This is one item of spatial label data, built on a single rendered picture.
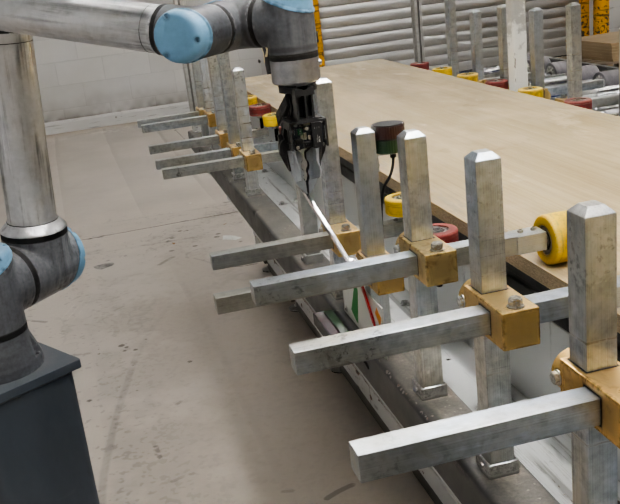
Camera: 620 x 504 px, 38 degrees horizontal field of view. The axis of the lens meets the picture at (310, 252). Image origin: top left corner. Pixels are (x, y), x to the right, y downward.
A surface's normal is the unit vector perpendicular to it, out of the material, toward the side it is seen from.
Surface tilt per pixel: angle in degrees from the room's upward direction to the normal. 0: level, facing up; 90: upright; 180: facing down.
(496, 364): 90
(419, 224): 90
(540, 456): 0
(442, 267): 90
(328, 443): 0
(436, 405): 0
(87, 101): 90
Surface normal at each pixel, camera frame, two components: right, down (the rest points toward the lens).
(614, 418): -0.96, 0.18
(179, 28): -0.36, 0.34
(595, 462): 0.25, 0.28
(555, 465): -0.11, -0.94
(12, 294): 0.89, 0.04
